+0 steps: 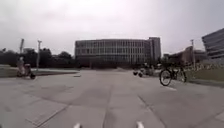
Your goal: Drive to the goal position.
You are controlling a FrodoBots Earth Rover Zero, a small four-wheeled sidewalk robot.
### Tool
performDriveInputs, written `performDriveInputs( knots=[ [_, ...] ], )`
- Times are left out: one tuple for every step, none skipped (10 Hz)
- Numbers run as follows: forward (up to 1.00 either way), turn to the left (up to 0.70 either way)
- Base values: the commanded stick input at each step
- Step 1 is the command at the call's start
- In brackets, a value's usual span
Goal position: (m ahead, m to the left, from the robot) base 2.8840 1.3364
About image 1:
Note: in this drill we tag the low brown building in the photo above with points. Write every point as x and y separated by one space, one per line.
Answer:
183 57

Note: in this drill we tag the row of dark trees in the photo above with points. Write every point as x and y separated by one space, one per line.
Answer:
40 58

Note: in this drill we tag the black bicycle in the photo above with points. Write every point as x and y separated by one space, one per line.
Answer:
171 75

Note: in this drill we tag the person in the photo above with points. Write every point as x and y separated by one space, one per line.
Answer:
22 68

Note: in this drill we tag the thin lamp pole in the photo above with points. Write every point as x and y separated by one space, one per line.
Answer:
193 53

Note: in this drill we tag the grass strip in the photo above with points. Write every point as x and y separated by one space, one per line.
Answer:
208 74

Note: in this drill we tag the pale lamp pole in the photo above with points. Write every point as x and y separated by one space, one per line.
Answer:
38 56

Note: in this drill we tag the grey slatted building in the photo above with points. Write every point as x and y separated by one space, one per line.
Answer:
215 45

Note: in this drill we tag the large grey glass-fronted building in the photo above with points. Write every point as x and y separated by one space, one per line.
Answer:
113 51

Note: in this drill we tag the grey paved plaza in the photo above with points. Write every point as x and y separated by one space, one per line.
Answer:
110 96

